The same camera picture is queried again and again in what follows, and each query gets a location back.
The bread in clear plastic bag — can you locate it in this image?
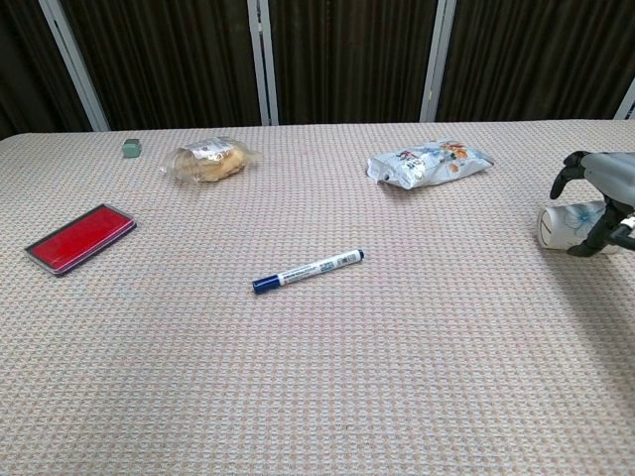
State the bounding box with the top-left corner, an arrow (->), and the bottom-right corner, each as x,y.
160,136 -> 262,183

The grey black right robot hand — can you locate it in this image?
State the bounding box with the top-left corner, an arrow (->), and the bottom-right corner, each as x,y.
550,151 -> 635,258

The white paper cup blue flower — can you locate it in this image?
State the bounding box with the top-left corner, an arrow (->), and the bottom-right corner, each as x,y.
537,199 -> 621,254

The grey metal partition post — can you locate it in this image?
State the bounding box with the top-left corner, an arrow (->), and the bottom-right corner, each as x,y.
38,0 -> 111,133
246,0 -> 280,126
419,0 -> 457,123
613,78 -> 635,121

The blue capped white marker pen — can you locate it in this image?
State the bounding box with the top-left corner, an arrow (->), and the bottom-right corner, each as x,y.
251,248 -> 367,296

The patterned woven tablecloth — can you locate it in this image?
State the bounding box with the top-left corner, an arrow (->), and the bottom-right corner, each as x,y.
0,117 -> 635,476

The red ink stamp pad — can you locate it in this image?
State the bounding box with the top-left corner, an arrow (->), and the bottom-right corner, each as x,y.
24,202 -> 138,279

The white printed snack bag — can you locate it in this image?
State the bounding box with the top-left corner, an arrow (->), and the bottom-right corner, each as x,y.
366,138 -> 495,190

